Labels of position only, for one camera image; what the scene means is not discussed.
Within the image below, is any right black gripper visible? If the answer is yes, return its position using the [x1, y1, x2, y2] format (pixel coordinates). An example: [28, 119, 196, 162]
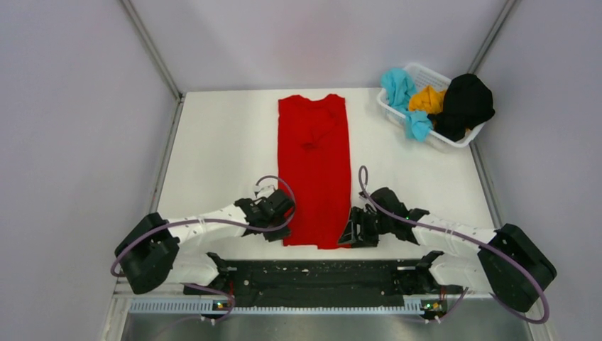
[338, 206, 393, 249]

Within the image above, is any red t shirt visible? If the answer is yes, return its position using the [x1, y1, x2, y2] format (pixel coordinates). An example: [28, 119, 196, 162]
[277, 94, 351, 249]

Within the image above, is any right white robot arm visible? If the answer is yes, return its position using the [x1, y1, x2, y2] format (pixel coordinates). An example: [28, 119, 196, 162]
[338, 188, 557, 313]

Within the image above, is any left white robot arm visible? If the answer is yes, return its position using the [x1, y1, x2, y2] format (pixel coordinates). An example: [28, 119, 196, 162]
[111, 187, 295, 295]

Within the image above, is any teal t shirt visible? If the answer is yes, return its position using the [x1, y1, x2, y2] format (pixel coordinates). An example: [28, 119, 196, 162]
[381, 68, 433, 142]

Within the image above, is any orange t shirt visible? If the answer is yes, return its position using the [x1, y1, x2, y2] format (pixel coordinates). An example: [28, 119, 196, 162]
[408, 85, 447, 114]

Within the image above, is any black t shirt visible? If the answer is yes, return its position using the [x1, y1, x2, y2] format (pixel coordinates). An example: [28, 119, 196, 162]
[428, 73, 496, 142]

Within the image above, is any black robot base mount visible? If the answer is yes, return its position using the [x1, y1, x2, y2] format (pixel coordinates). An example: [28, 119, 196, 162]
[209, 256, 463, 308]

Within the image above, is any white cable duct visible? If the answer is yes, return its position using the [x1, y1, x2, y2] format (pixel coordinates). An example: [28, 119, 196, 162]
[128, 296, 444, 315]

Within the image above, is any aluminium frame rail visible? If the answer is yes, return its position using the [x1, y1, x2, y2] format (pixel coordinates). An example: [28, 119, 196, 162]
[102, 291, 554, 340]

